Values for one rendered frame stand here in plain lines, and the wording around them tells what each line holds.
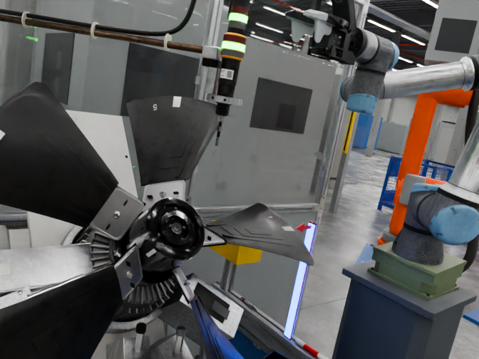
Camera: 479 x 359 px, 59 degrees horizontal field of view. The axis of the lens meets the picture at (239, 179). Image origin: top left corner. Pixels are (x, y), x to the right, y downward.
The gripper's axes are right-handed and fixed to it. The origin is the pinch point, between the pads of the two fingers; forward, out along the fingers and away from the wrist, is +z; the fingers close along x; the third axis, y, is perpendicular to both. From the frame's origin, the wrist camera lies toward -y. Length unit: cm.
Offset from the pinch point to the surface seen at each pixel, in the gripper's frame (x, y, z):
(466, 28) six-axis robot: 133, -81, -350
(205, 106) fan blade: 14.8, 22.9, 9.0
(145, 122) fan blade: 19.7, 28.7, 21.0
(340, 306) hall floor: 108, 166, -217
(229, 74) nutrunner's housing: -1.8, 15.7, 16.5
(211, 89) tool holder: 0.8, 19.0, 18.1
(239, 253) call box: 21, 64, -16
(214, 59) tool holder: 0.7, 13.5, 18.5
